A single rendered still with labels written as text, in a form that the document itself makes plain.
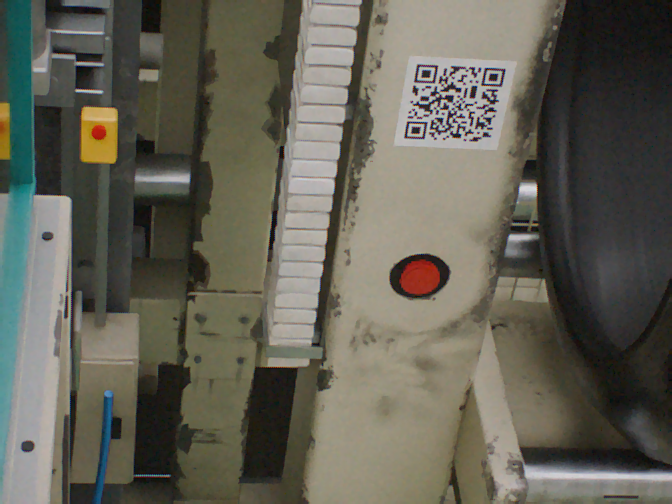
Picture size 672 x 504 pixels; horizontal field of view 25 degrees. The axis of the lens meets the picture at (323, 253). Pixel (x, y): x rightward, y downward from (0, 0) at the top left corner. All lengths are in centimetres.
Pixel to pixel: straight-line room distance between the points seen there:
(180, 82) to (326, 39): 93
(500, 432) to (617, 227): 32
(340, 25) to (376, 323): 26
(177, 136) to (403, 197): 93
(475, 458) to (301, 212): 26
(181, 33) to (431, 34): 90
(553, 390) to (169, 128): 74
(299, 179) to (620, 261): 43
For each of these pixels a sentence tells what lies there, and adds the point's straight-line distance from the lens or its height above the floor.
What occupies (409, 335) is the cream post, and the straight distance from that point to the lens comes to 120.
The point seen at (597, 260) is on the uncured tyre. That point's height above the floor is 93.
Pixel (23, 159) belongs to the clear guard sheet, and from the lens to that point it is 84.
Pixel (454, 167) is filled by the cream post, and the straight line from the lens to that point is 110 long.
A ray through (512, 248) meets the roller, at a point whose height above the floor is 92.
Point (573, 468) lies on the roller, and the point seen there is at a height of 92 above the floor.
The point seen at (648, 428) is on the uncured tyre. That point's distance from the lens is 115.
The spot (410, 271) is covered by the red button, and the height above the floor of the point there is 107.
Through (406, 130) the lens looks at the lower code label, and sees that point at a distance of 107.
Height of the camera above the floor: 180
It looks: 39 degrees down
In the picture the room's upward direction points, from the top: 8 degrees clockwise
